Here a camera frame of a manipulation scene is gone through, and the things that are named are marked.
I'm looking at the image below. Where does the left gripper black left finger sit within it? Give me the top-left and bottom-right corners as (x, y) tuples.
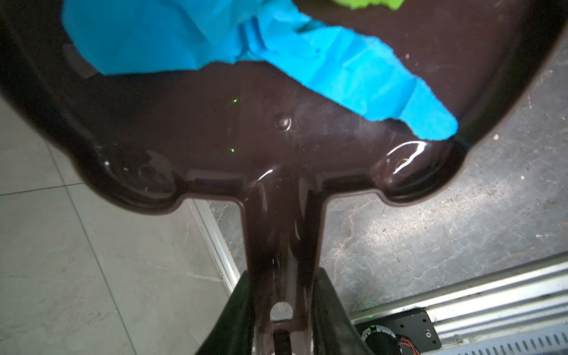
(195, 271), (254, 355)

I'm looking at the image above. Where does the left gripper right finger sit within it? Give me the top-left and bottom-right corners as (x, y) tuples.
(312, 268), (372, 355)

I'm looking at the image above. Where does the dark brown dustpan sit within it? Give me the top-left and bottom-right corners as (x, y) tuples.
(1, 1), (567, 354)

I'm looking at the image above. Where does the blue paper scrap far left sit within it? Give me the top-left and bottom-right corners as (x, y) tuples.
(62, 1), (458, 141)

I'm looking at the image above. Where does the lime green paper scrap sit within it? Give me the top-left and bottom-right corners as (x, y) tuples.
(334, 0), (405, 10)

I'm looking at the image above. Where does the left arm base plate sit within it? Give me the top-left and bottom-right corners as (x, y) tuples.
(355, 309), (442, 354)

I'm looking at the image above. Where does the aluminium rail front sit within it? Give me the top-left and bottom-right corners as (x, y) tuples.
(351, 253), (567, 354)

